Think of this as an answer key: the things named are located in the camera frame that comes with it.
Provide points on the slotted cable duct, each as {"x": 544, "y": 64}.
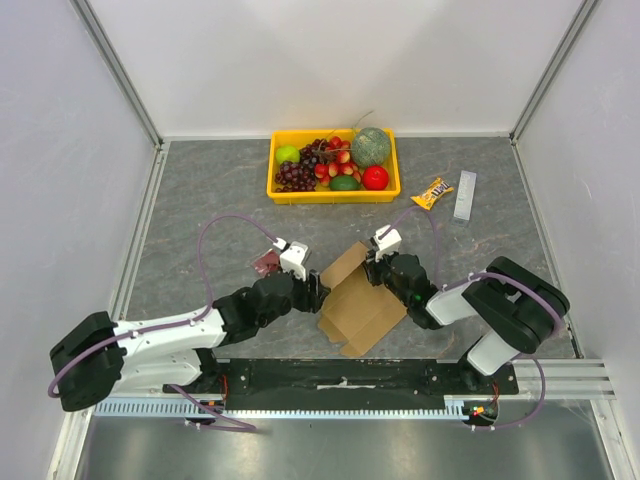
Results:
{"x": 122, "y": 407}

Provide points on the yellow candy packet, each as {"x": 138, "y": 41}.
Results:
{"x": 432, "y": 194}

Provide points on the purple grape bunch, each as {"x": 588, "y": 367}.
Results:
{"x": 297, "y": 177}

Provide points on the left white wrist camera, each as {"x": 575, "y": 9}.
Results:
{"x": 292, "y": 257}

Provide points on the yellow plastic tray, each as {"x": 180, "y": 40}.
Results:
{"x": 323, "y": 194}

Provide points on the aluminium front rail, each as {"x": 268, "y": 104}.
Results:
{"x": 563, "y": 376}

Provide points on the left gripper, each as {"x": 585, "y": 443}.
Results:
{"x": 313, "y": 299}

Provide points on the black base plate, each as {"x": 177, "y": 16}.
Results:
{"x": 242, "y": 376}

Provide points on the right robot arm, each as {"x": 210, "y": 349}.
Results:
{"x": 521, "y": 309}

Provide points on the green apple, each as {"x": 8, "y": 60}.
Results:
{"x": 287, "y": 153}

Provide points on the red tomato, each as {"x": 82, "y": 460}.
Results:
{"x": 375, "y": 178}

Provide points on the green netted melon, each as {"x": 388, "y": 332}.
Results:
{"x": 371, "y": 146}

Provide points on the brown cardboard box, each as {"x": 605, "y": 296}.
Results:
{"x": 356, "y": 315}

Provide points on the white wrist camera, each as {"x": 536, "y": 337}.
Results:
{"x": 292, "y": 257}
{"x": 385, "y": 241}

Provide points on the small red packet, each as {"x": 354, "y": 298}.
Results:
{"x": 267, "y": 263}

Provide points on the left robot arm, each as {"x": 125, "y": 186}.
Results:
{"x": 101, "y": 356}

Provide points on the green avocado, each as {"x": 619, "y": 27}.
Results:
{"x": 344, "y": 183}

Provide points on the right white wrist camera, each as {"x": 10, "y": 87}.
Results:
{"x": 385, "y": 241}

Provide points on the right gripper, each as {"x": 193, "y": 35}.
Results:
{"x": 377, "y": 270}

